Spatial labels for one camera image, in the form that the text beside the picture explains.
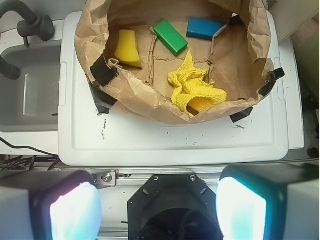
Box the white plastic bin lid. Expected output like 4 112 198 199
58 12 289 167

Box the gripper right finger pad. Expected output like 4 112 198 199
216 161 320 240

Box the brown paper bag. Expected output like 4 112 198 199
74 0 285 125

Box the green rectangular block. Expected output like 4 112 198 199
154 20 188 56

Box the black octagonal mount plate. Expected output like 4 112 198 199
127 174 224 240

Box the yellow microfiber cloth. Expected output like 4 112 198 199
167 50 228 118

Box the black cable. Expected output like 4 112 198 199
0 136 61 172

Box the aluminium frame rail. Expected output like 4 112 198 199
88 165 225 187

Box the gripper left finger pad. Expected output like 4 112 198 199
0 170 102 240

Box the blue rectangular block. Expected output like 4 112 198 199
186 17 224 41

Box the grey toy sink basin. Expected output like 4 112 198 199
0 40 61 133

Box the yellow sponge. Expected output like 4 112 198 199
114 29 142 69

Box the dark grey faucet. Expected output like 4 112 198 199
0 0 56 81

